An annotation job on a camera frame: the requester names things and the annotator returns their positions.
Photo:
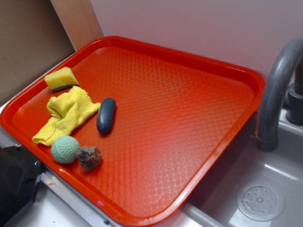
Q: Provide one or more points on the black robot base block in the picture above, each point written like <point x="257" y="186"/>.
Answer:
<point x="20" y="174"/>

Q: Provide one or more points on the dark grey oval soap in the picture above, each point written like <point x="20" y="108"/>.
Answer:
<point x="106" y="115"/>

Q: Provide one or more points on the grey plastic sink basin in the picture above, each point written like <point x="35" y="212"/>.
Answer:
<point x="213" y="202"/>

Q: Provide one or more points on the yellow sponge with dark base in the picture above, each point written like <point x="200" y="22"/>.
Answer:
<point x="61" y="79"/>

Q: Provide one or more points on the round sink drain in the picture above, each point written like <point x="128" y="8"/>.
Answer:
<point x="260" y="201"/>

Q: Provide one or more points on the grey curved faucet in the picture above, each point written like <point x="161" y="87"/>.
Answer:
<point x="275" y="95"/>

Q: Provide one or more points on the green dimpled ball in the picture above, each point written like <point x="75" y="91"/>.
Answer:
<point x="64" y="149"/>

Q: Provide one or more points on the brown cardboard panel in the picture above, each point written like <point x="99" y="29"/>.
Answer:
<point x="35" y="35"/>

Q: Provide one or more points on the yellow cloth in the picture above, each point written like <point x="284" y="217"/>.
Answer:
<point x="68" y="111"/>

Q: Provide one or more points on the brown rough rock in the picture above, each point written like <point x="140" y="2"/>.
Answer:
<point x="89" y="158"/>

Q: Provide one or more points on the dark faucet handle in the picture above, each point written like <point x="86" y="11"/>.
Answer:
<point x="295" y="97"/>

